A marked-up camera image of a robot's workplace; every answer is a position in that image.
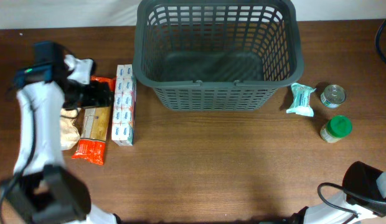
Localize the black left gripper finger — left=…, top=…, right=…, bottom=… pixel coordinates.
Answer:
left=87, top=81, right=112, bottom=94
left=85, top=93, right=114, bottom=108

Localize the orange pasta package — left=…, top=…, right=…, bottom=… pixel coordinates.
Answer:
left=71, top=75, right=116, bottom=166

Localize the tissue multipack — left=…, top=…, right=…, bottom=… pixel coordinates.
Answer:
left=111, top=65, right=136, bottom=146

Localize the beige paper bag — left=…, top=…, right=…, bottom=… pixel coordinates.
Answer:
left=60, top=109, right=80, bottom=151

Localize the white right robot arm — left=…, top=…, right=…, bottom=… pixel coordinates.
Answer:
left=86, top=80, right=386, bottom=222

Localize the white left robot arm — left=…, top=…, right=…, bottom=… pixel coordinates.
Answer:
left=0, top=41, right=120, bottom=223

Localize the grey plastic laundry basket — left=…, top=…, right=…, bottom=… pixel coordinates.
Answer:
left=133, top=0, right=304, bottom=111

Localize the light green wrapped packet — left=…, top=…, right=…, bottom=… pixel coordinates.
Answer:
left=286, top=83, right=316, bottom=117

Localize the silver tin can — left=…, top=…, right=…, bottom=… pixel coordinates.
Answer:
left=321, top=85, right=347, bottom=108

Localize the green lidded glass jar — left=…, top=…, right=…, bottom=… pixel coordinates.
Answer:
left=320, top=115, right=352, bottom=143

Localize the black cable at edge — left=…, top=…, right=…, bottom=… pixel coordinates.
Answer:
left=374, top=11, right=386, bottom=70

